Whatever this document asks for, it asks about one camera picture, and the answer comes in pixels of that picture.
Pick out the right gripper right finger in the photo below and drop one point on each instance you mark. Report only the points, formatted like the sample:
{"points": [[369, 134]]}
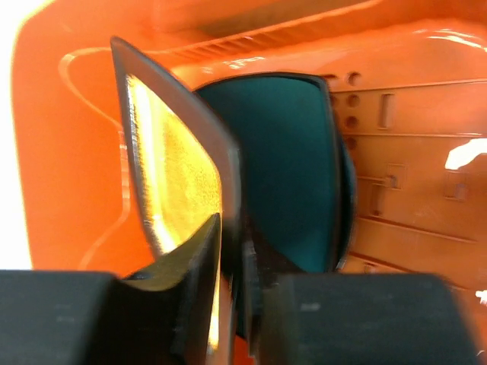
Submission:
{"points": [[260, 265]]}

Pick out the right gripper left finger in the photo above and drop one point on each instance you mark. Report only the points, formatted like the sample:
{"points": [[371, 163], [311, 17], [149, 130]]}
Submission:
{"points": [[173, 298]]}

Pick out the teal square plate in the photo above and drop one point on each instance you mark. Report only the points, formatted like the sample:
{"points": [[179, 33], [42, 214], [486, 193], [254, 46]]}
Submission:
{"points": [[299, 182]]}

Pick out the black square amber plate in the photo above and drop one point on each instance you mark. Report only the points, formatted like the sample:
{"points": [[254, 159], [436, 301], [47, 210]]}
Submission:
{"points": [[185, 166]]}

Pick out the orange plastic bin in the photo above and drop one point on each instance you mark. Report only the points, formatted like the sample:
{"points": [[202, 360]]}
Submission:
{"points": [[408, 82]]}

